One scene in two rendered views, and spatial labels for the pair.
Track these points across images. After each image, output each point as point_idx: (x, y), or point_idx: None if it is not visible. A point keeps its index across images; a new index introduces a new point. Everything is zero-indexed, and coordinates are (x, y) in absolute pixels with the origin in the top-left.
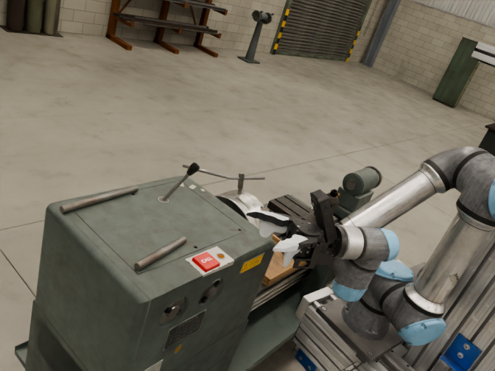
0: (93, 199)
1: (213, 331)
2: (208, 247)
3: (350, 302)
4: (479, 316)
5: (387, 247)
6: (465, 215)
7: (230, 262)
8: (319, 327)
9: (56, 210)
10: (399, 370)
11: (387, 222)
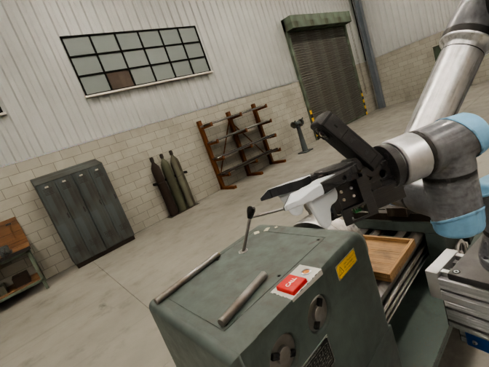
0: (182, 279)
1: (356, 354)
2: (292, 269)
3: (483, 247)
4: None
5: (468, 129)
6: None
7: (317, 272)
8: (468, 296)
9: (153, 304)
10: None
11: None
